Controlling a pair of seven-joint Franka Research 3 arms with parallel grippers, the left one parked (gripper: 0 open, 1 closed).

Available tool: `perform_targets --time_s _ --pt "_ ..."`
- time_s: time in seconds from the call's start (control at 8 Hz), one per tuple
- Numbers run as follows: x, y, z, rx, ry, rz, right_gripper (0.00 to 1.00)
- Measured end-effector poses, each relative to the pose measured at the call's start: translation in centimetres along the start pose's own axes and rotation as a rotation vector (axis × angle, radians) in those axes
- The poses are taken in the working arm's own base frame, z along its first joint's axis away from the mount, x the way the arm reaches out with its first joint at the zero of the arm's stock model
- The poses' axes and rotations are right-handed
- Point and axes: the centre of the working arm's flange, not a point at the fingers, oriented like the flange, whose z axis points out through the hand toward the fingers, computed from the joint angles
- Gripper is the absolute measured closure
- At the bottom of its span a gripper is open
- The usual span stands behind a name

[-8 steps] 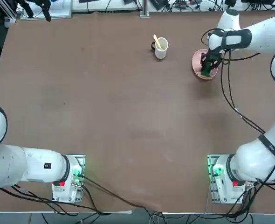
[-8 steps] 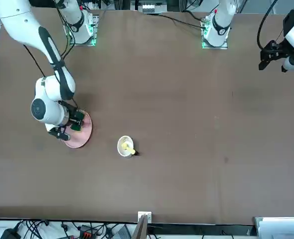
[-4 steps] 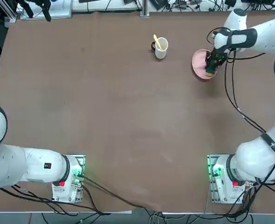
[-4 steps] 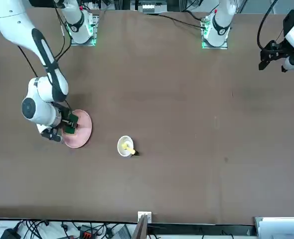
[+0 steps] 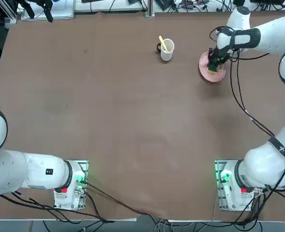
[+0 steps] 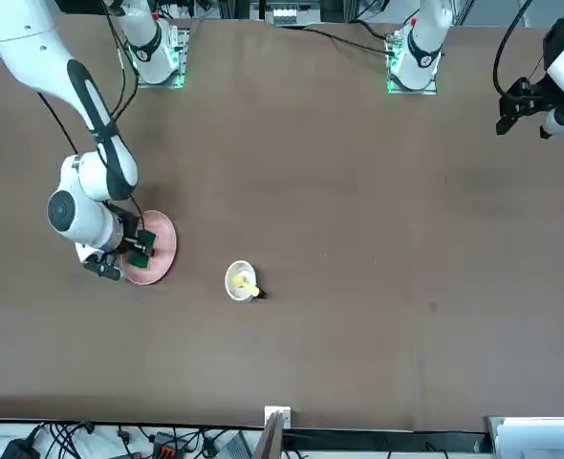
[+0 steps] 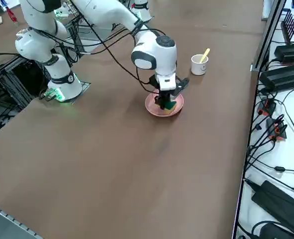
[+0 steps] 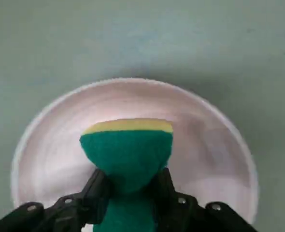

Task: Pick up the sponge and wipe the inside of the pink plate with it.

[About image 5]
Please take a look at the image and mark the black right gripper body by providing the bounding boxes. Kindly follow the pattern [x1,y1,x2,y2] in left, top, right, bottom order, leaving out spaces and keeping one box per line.
[212,46,230,62]

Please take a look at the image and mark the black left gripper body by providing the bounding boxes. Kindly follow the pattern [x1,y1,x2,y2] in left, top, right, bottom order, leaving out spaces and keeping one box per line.
[27,0,54,6]

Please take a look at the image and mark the green and yellow sponge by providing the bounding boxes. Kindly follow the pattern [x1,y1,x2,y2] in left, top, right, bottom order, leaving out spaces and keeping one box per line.
[207,61,219,75]

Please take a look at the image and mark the pink plate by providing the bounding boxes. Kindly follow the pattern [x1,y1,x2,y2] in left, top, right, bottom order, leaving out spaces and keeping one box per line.
[198,50,227,84]

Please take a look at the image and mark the white board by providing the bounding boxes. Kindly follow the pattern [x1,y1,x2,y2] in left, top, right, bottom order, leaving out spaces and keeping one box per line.
[21,0,75,19]

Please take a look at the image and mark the aluminium profile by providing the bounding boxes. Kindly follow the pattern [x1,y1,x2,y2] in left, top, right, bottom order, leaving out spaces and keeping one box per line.
[3,0,18,25]

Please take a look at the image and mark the yellow spoon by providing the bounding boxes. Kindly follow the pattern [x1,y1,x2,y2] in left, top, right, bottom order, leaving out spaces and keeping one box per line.
[158,35,170,52]

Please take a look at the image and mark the orange and black connector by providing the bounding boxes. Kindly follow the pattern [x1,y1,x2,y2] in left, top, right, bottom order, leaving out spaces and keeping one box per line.
[181,0,199,9]

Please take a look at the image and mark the white mug with black handle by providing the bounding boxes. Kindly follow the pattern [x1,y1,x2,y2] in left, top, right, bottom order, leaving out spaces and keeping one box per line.
[156,38,175,62]

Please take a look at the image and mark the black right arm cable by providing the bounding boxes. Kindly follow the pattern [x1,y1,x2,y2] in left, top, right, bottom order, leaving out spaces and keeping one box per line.
[209,26,285,170]

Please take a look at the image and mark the aluminium camera post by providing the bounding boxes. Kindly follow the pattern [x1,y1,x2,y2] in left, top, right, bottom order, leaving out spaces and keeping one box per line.
[144,0,156,18]

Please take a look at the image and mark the black cable across table edge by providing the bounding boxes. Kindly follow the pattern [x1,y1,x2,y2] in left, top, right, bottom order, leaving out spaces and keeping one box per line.
[85,182,169,219]

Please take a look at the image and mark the black cable bundle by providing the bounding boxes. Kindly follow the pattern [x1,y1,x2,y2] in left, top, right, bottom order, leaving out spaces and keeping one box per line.
[0,190,114,223]

